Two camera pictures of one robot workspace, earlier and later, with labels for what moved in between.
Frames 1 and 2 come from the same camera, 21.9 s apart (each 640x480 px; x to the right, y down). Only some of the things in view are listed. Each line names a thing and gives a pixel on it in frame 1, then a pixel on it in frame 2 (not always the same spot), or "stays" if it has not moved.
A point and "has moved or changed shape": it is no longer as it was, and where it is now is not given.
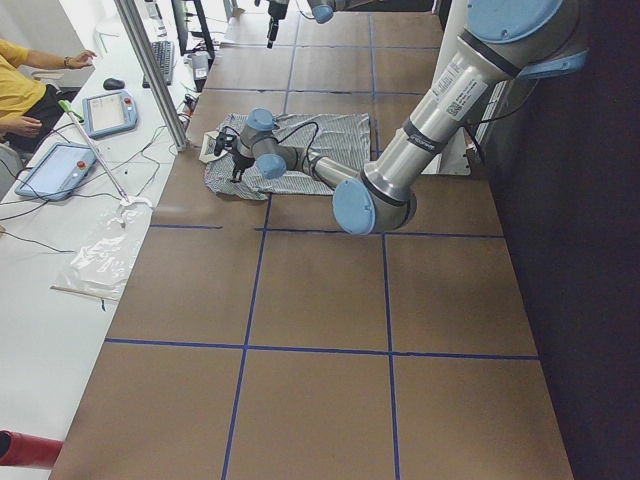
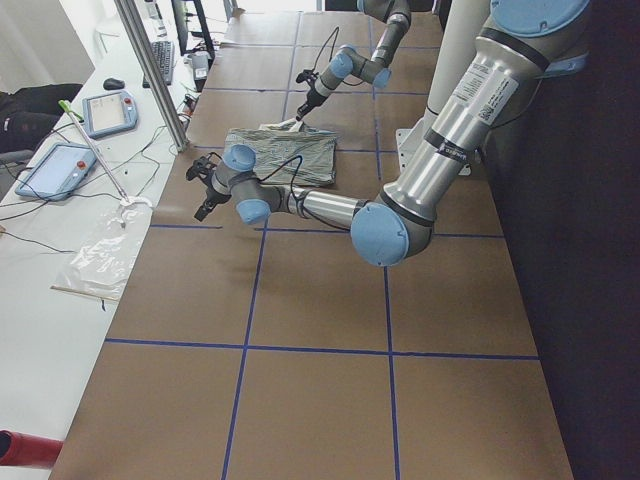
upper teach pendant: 109,113 stays
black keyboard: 164,54 stays
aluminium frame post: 155,74 stays
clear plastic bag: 101,267 stays
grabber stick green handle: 73,113 stays
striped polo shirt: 341,137 has moved or changed shape
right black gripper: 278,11 to 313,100
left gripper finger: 236,175 to 202,212
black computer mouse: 113,84 stays
